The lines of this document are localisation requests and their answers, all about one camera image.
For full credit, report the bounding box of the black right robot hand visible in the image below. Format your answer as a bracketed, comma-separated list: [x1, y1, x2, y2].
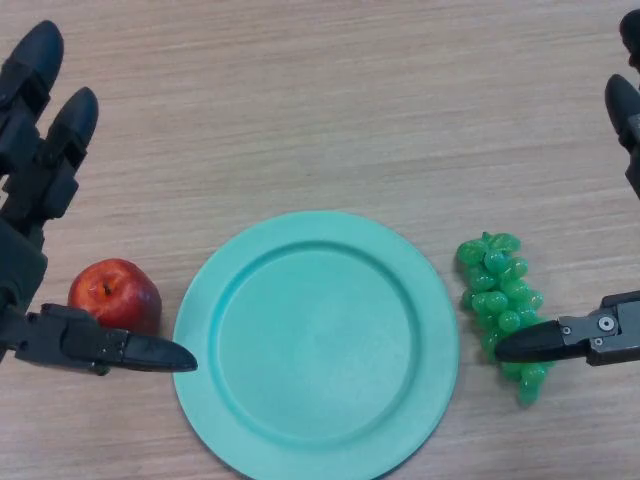
[493, 9, 640, 369]

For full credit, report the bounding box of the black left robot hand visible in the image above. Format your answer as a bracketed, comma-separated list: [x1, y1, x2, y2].
[0, 19, 199, 377]

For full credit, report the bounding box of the green grape bunch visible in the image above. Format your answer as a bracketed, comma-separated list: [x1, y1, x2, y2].
[455, 231, 556, 405]

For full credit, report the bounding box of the teal round plate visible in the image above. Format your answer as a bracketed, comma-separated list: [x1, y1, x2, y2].
[172, 209, 460, 480]

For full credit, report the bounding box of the red apple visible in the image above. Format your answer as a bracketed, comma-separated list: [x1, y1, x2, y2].
[67, 258, 163, 335]

